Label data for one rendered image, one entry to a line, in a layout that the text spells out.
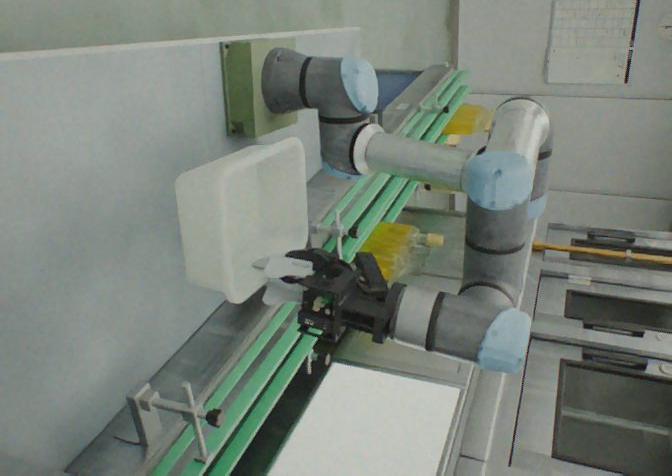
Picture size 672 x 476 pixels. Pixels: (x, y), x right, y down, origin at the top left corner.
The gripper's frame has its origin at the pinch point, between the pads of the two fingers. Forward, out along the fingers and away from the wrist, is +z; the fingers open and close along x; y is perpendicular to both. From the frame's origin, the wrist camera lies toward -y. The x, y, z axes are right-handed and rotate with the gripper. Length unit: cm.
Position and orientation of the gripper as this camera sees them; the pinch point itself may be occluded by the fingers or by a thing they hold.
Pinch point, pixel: (263, 266)
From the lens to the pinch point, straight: 81.2
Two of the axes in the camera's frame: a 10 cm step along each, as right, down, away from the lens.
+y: -3.6, 3.5, -8.6
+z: -9.3, -2.1, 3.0
